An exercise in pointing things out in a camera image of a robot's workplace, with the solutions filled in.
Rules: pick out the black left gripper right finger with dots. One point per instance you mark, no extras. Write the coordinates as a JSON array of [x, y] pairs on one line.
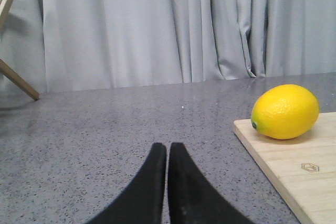
[[191, 197]]

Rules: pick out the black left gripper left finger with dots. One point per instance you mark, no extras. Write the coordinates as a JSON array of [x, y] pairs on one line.
[[142, 200]]

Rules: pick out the wooden cutting board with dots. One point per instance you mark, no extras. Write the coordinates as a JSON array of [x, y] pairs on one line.
[[301, 169]]

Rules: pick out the yellow lemon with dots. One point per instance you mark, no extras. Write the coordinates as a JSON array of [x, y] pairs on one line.
[[285, 112]]

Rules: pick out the grey curtain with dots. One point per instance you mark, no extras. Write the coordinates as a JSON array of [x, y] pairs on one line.
[[68, 45]]

